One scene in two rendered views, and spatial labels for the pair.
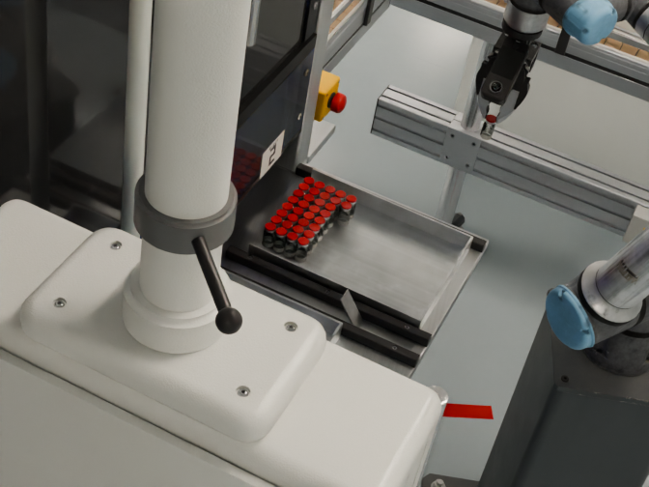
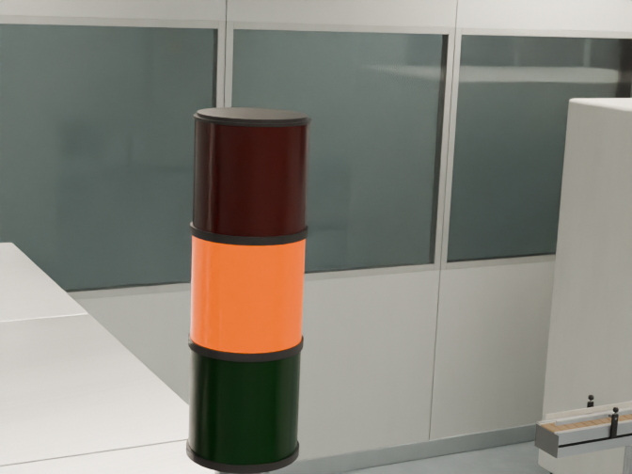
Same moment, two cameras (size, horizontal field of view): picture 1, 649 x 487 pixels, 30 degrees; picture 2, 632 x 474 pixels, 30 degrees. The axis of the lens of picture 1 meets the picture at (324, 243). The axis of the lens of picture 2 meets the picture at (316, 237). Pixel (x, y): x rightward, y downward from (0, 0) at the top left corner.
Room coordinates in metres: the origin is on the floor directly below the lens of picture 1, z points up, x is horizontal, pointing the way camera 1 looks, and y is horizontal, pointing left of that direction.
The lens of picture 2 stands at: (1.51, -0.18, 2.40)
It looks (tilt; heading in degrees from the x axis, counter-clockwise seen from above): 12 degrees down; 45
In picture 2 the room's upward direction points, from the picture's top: 2 degrees clockwise
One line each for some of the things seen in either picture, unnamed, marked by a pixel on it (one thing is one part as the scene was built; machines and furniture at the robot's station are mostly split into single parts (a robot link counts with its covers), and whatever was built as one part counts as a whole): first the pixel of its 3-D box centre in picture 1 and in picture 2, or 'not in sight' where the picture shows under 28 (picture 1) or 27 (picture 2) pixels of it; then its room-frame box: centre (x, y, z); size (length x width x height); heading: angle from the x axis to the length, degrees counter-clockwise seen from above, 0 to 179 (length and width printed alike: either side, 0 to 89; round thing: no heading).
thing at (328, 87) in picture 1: (315, 93); not in sight; (1.97, 0.07, 1.00); 0.08 x 0.07 x 0.07; 72
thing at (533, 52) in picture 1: (516, 47); not in sight; (1.83, -0.26, 1.27); 0.09 x 0.08 x 0.12; 164
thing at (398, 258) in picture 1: (362, 246); not in sight; (1.66, -0.07, 0.90); 0.34 x 0.26 x 0.04; 71
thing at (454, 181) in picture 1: (462, 152); not in sight; (2.58, -0.31, 0.46); 0.09 x 0.09 x 0.77; 72
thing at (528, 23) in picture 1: (524, 12); not in sight; (1.82, -0.26, 1.35); 0.08 x 0.08 x 0.05
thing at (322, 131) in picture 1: (292, 131); not in sight; (1.99, 0.11, 0.87); 0.14 x 0.13 x 0.02; 72
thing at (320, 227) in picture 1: (321, 225); not in sight; (1.68, 0.01, 0.90); 0.18 x 0.02 x 0.05; 161
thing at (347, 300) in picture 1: (378, 322); not in sight; (1.46, -0.12, 0.91); 0.14 x 0.03 x 0.06; 72
